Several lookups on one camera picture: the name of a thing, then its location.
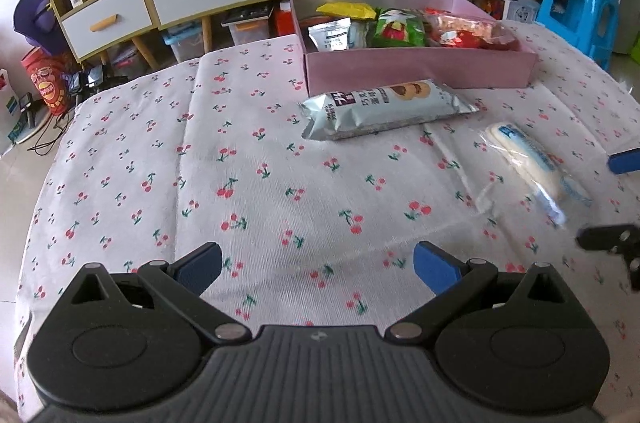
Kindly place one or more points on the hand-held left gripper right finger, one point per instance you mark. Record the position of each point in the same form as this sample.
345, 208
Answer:
436, 273

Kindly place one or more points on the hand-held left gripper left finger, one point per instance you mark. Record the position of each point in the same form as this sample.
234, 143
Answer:
202, 265

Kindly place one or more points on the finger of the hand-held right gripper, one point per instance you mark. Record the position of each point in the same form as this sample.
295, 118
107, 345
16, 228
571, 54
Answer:
625, 163
605, 238

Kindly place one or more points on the silver cookie snack packet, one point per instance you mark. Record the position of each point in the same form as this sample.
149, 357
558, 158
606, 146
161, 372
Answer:
380, 110

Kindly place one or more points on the red white snack packet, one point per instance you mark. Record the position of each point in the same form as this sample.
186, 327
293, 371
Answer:
500, 40
457, 39

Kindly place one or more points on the pink cardboard box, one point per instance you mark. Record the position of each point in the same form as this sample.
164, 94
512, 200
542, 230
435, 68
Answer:
415, 70

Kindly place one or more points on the pink nougat clear packet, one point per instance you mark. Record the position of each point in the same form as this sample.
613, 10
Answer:
465, 20

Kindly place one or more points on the green snack packet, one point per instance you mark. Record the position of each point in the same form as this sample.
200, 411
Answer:
400, 28

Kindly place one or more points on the small silver white packet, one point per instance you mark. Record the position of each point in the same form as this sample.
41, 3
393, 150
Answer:
330, 35

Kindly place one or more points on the yellow snack packet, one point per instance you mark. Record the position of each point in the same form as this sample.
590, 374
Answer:
345, 10

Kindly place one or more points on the cherry print tablecloth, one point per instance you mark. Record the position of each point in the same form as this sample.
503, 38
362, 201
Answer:
150, 153

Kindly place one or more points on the blue plastic stool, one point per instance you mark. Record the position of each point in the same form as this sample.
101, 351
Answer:
580, 13

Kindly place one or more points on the white printed storage box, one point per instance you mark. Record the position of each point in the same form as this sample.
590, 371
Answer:
522, 8

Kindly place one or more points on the clear plastic storage box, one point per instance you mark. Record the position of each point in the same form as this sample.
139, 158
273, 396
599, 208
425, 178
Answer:
247, 30
182, 43

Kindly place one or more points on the red printed bag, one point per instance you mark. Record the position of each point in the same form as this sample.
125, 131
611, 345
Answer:
47, 83

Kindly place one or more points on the black camera device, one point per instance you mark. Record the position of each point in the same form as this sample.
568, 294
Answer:
95, 78

